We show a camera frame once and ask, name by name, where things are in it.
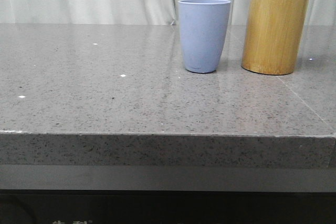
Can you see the blue plastic cup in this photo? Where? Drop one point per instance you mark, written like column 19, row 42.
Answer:
column 203, row 27

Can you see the bamboo cylinder holder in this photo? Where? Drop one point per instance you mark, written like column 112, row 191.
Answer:
column 273, row 35

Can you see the black cabinet under counter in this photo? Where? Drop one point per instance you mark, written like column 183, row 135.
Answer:
column 150, row 194

